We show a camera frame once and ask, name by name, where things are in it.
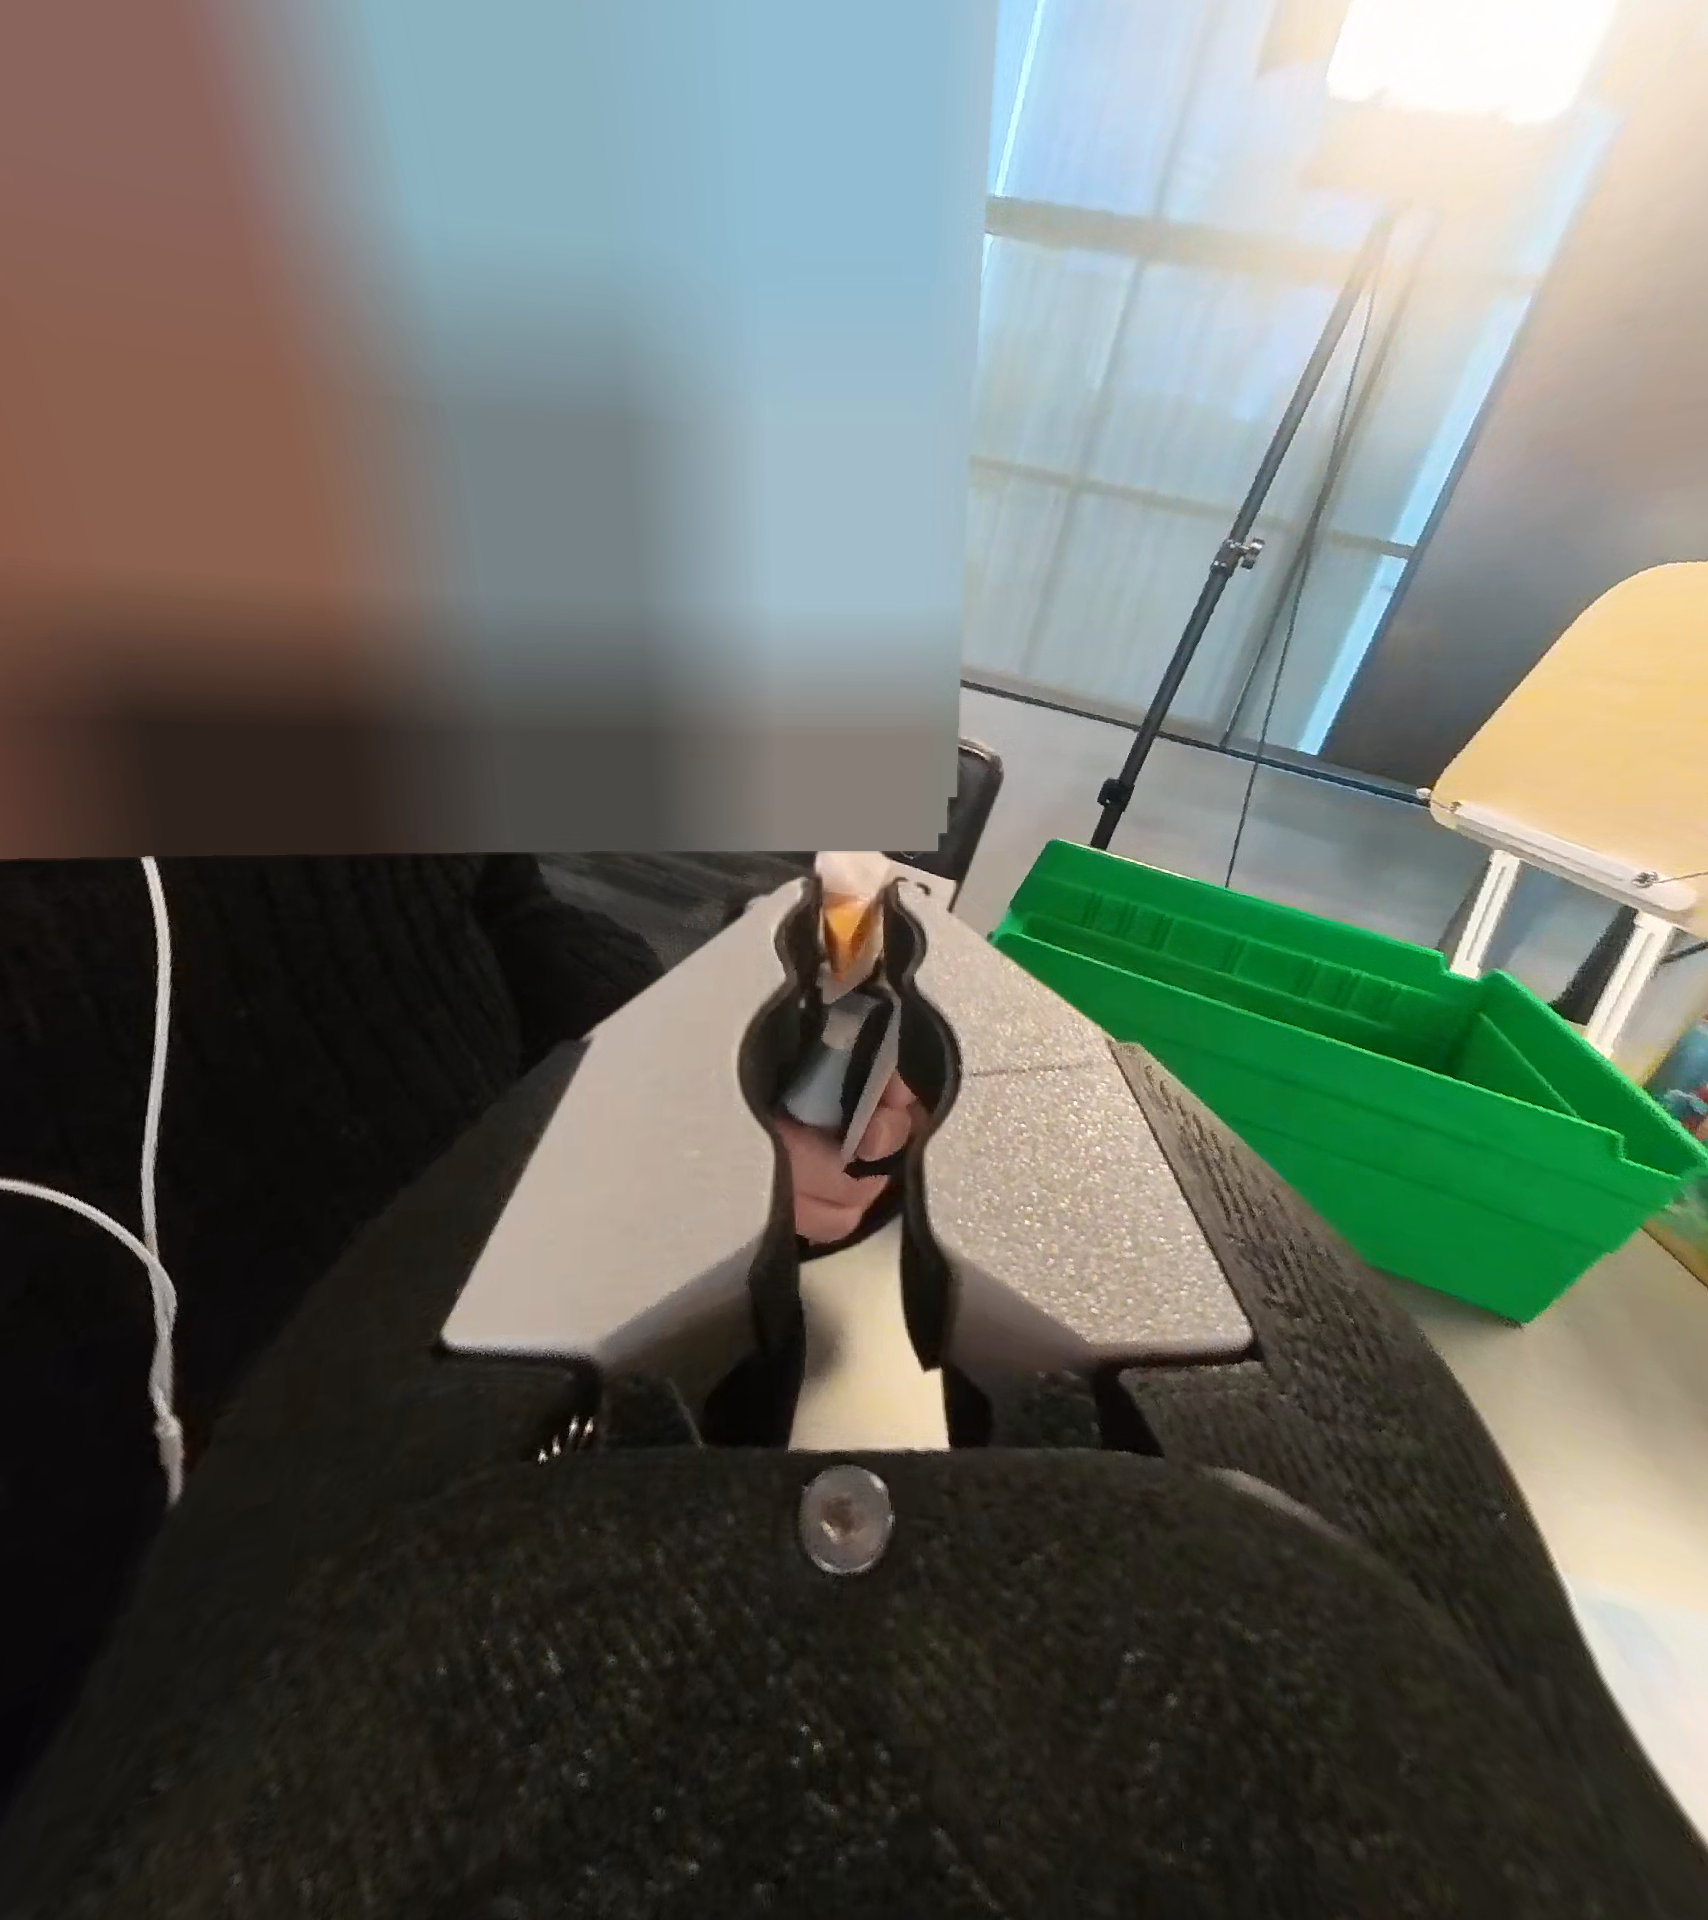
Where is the black light stand tripod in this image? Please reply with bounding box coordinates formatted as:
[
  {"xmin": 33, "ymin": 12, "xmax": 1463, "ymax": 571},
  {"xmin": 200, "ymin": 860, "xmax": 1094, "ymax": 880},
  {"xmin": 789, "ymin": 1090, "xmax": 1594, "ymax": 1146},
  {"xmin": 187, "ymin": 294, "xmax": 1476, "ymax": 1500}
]
[{"xmin": 1088, "ymin": 202, "xmax": 1414, "ymax": 859}]

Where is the wooden board on white stand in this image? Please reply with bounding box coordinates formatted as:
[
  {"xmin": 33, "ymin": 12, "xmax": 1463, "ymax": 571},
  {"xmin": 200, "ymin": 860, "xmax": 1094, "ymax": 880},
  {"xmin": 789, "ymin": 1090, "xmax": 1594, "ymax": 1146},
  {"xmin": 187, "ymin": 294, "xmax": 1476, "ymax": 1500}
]
[{"xmin": 1431, "ymin": 558, "xmax": 1708, "ymax": 1053}]

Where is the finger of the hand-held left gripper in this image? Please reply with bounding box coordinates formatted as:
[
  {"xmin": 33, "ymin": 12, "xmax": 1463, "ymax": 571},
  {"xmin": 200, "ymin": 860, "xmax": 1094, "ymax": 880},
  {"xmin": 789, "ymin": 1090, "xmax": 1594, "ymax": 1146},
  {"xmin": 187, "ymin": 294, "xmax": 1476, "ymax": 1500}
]
[{"xmin": 779, "ymin": 983, "xmax": 902, "ymax": 1165}]

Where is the green plastic bin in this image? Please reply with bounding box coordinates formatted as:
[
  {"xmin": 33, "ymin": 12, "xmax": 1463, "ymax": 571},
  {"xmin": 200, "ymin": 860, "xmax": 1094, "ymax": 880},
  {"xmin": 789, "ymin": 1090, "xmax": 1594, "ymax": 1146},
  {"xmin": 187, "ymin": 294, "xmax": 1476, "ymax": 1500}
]
[{"xmin": 989, "ymin": 837, "xmax": 1708, "ymax": 1326}]

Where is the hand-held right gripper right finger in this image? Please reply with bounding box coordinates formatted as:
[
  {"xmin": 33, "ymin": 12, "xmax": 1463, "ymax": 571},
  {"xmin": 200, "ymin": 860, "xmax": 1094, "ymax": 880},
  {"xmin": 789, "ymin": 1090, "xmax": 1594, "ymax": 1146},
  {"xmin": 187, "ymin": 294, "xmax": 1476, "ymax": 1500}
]
[{"xmin": 876, "ymin": 880, "xmax": 1256, "ymax": 1453}]

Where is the studio light panel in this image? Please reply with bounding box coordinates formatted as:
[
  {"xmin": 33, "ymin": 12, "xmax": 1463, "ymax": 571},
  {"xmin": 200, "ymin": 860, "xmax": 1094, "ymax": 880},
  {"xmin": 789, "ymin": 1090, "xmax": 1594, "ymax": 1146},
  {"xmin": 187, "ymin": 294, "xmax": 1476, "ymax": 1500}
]
[{"xmin": 1311, "ymin": 0, "xmax": 1622, "ymax": 130}]

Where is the person's black sweater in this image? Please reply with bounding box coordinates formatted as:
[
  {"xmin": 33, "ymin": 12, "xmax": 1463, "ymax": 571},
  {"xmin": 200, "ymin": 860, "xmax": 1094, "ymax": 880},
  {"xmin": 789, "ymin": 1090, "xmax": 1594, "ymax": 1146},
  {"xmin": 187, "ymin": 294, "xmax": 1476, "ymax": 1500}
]
[{"xmin": 0, "ymin": 852, "xmax": 677, "ymax": 1920}]

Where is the white cable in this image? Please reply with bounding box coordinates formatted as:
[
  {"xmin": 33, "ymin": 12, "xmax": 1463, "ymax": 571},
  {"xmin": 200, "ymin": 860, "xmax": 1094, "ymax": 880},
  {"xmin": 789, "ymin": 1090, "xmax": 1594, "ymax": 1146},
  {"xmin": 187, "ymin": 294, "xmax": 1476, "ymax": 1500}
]
[{"xmin": 0, "ymin": 855, "xmax": 187, "ymax": 1506}]

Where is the person's left hand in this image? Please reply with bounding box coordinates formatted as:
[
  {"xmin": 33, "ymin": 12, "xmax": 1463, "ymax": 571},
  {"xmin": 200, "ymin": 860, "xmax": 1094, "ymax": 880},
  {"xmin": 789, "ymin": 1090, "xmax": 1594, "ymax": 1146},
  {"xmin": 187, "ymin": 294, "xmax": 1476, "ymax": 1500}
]
[{"xmin": 789, "ymin": 1123, "xmax": 909, "ymax": 1251}]

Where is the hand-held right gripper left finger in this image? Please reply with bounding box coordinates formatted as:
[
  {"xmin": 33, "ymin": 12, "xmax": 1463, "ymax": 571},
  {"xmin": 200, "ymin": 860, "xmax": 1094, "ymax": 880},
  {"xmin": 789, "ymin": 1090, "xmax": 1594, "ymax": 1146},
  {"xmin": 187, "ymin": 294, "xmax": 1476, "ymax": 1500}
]
[{"xmin": 441, "ymin": 876, "xmax": 818, "ymax": 1451}]

